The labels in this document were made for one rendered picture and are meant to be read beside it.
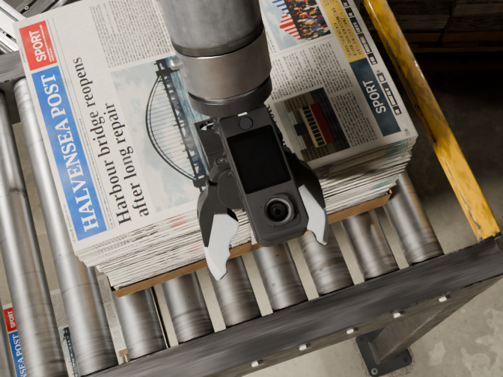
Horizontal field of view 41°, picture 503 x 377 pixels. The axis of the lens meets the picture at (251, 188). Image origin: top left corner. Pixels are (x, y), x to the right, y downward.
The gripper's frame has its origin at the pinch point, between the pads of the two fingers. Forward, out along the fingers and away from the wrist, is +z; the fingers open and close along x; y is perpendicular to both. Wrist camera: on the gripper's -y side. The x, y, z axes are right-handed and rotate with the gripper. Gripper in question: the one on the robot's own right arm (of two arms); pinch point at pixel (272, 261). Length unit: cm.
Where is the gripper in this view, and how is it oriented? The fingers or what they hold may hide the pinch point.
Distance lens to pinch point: 67.8
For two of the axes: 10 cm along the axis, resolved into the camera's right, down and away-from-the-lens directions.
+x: -9.5, 3.0, -1.0
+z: 1.8, 7.6, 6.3
